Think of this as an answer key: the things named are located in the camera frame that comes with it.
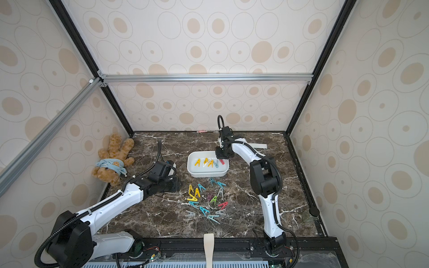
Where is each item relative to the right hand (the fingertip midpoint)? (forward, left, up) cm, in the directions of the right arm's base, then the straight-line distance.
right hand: (226, 155), depth 100 cm
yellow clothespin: (-1, +12, -4) cm, 13 cm away
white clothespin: (-1, +10, -4) cm, 11 cm away
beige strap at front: (-47, +6, -6) cm, 48 cm away
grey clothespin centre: (-22, +2, -5) cm, 22 cm away
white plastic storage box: (-9, +13, -4) cm, 16 cm away
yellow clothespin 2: (-3, +9, -5) cm, 11 cm away
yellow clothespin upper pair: (-22, +15, -4) cm, 27 cm away
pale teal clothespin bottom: (-35, +6, -5) cm, 36 cm away
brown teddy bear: (-11, +63, +5) cm, 64 cm away
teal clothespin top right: (-17, +3, -6) cm, 18 cm away
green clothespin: (-26, +6, -5) cm, 27 cm away
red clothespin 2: (-28, 0, -6) cm, 29 cm away
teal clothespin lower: (-31, +11, -6) cm, 33 cm away
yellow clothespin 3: (-26, +16, -5) cm, 31 cm away
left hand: (-22, +20, +4) cm, 30 cm away
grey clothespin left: (-34, +17, -5) cm, 38 cm away
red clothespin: (-1, +2, -5) cm, 5 cm away
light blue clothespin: (-3, +6, -6) cm, 9 cm away
